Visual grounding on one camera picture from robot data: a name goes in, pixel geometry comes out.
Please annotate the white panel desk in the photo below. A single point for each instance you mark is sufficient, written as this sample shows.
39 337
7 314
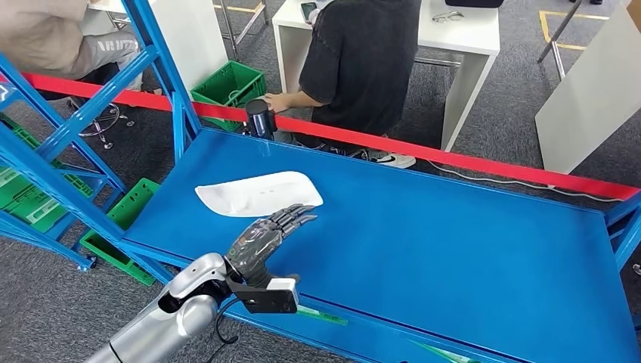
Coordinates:
591 105
200 40

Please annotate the black item on desk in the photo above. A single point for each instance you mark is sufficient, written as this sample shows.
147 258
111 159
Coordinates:
473 3

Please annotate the person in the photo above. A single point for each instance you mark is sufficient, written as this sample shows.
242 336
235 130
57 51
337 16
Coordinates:
45 35
365 65

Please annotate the metal table legs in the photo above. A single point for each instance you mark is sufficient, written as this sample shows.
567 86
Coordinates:
230 30

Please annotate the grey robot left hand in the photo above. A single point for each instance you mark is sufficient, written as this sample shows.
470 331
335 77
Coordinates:
255 240

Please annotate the red barrier belt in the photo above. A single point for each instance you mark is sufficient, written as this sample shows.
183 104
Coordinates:
400 145

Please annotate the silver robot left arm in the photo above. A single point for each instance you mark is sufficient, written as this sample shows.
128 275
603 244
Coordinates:
165 320

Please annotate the brown cardboard box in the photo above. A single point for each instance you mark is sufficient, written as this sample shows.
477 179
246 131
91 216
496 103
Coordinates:
633 12

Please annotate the blue metal shelf rack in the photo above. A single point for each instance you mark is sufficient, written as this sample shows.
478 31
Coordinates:
425 250
45 243

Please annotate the white curved plastic part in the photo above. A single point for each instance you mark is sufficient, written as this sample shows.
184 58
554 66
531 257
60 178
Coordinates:
250 193

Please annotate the black barrier post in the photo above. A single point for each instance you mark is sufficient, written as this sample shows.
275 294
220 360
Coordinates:
260 120

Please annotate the chrome chair base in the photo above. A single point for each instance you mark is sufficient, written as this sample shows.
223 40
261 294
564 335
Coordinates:
102 125

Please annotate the green plastic crate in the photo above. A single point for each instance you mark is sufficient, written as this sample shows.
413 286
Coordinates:
445 354
320 316
30 145
125 210
30 205
225 85

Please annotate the phone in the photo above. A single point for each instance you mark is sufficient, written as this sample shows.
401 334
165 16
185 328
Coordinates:
308 10

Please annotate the metal table leg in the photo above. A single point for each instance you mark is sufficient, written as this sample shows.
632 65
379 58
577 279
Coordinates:
556 55

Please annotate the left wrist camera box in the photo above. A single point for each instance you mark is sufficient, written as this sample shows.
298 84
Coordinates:
270 298

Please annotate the eyeglasses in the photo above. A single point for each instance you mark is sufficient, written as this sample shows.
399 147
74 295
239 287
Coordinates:
448 16

